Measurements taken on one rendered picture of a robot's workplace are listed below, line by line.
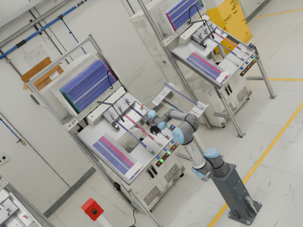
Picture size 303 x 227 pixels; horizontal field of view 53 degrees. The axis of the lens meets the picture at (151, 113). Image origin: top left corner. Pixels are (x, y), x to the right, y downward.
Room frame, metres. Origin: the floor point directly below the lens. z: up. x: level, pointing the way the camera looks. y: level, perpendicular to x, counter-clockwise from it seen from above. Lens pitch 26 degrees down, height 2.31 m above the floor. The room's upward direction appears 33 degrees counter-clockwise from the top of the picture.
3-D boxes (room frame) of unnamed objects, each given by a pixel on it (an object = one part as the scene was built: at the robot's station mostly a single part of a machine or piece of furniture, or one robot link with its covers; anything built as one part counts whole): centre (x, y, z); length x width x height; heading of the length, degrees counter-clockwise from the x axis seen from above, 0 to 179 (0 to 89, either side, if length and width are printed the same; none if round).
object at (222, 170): (1.99, -0.23, 0.60); 0.15 x 0.15 x 0.10
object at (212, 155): (1.98, -0.22, 0.72); 0.13 x 0.12 x 0.14; 105
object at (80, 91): (2.95, 0.37, 1.52); 0.51 x 0.13 x 0.27; 114
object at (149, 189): (3.04, 0.47, 0.31); 0.70 x 0.65 x 0.62; 114
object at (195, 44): (3.48, -0.94, 0.65); 1.01 x 0.73 x 1.29; 24
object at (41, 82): (3.18, 0.59, 1.82); 0.68 x 0.30 x 0.20; 114
